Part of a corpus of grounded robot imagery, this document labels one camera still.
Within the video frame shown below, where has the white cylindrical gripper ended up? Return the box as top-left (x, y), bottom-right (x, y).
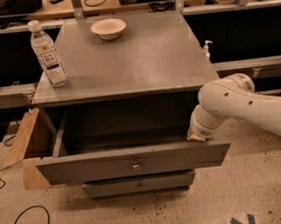
top-left (187, 105), bottom-right (224, 142)

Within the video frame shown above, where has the grey top drawer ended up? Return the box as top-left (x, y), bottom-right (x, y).
top-left (36, 112), bottom-right (230, 185)

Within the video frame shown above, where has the grey drawer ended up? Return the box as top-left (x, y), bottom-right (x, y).
top-left (82, 170), bottom-right (195, 198)
top-left (36, 112), bottom-right (230, 185)

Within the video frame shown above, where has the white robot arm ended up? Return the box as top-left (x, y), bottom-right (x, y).
top-left (187, 73), bottom-right (281, 142)

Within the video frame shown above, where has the grey bottom drawer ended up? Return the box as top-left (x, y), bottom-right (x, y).
top-left (82, 170), bottom-right (195, 198)

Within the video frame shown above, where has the grey drawer cabinet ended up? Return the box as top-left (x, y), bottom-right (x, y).
top-left (24, 7), bottom-right (231, 204)

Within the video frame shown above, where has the white pump dispenser bottle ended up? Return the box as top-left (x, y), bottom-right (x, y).
top-left (203, 40), bottom-right (213, 61)

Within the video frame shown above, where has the white paper bowl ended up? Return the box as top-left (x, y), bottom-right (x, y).
top-left (90, 18), bottom-right (127, 41)

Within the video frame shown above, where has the clear tea bottle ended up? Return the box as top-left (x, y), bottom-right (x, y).
top-left (27, 20), bottom-right (67, 87)

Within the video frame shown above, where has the wooden plank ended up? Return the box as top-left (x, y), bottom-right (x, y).
top-left (4, 109), bottom-right (40, 168)

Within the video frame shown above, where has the black bag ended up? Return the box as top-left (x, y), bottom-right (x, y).
top-left (0, 0), bottom-right (43, 16)

